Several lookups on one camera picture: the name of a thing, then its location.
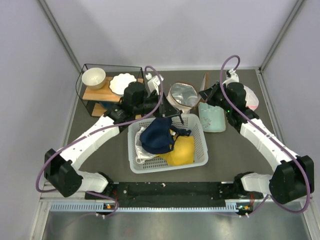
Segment black wire wooden shelf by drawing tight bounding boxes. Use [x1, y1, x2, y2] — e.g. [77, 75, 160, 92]
[75, 63, 144, 117]

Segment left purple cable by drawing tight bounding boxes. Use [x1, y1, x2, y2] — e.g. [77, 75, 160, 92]
[36, 65, 166, 217]

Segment cream capybara laundry bag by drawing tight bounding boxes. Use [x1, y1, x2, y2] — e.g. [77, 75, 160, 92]
[166, 82, 203, 114]

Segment blue bowl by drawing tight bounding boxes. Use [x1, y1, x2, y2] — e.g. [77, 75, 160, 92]
[99, 101, 117, 111]

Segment white ceramic bowl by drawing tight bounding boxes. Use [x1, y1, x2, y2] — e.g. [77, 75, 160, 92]
[81, 67, 106, 90]

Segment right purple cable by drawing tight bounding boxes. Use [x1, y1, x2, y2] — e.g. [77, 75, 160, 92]
[219, 55, 312, 217]

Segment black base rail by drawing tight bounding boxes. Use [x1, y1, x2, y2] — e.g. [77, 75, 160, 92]
[84, 181, 265, 210]

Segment light blue rectangular plate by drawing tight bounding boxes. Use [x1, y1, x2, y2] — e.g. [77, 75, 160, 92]
[198, 102, 226, 133]

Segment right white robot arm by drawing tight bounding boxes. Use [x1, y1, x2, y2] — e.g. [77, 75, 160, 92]
[199, 70, 315, 204]

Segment white mesh laundry bag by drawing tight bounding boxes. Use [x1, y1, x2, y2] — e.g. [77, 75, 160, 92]
[243, 85, 259, 111]

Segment dark blue garment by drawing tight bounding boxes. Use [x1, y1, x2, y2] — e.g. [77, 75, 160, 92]
[139, 117, 192, 155]

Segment white scalloped plate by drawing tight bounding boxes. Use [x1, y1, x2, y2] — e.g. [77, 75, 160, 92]
[109, 73, 137, 96]

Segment yellow bra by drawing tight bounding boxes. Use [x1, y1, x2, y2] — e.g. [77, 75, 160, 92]
[157, 133, 195, 166]

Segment purple cable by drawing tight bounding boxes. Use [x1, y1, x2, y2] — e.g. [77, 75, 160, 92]
[36, 65, 166, 217]
[219, 55, 312, 217]

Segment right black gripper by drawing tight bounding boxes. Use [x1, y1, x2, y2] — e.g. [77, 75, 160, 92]
[199, 81, 233, 113]

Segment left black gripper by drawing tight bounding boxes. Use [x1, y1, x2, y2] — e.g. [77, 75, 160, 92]
[133, 90, 179, 119]

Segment white bra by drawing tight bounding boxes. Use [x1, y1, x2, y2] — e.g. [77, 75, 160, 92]
[134, 127, 157, 165]

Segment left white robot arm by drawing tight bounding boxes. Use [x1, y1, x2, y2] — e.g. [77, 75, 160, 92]
[38, 71, 174, 199]

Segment white plastic basket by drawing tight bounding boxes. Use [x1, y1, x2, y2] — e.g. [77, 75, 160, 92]
[127, 114, 209, 174]

